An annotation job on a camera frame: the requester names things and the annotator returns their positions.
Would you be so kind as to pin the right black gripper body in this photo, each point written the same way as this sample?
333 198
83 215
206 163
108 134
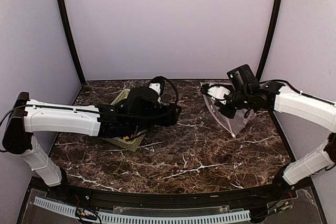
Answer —
241 100

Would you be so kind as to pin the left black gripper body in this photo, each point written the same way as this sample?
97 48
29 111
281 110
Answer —
168 119

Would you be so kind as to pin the green plastic basket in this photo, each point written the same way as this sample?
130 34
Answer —
130 144

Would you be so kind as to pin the clear zip top bag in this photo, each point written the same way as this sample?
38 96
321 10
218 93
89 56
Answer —
233 126

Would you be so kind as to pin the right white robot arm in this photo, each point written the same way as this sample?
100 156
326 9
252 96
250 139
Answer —
280 97

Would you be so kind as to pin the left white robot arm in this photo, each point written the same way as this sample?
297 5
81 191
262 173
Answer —
29 116

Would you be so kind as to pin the small circuit board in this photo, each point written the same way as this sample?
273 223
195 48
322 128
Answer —
86 215

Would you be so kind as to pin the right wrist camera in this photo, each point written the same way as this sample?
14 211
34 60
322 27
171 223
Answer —
241 76

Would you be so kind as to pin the black front rail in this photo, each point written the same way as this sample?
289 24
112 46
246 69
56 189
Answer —
257 198

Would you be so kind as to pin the left black frame post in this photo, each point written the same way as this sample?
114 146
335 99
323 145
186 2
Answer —
70 41

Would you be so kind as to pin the black frame post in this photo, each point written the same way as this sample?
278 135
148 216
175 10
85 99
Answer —
269 37
70 41

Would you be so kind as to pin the white slotted cable duct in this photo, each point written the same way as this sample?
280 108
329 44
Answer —
147 215

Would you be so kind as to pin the right black frame post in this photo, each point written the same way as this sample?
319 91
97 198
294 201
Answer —
269 37

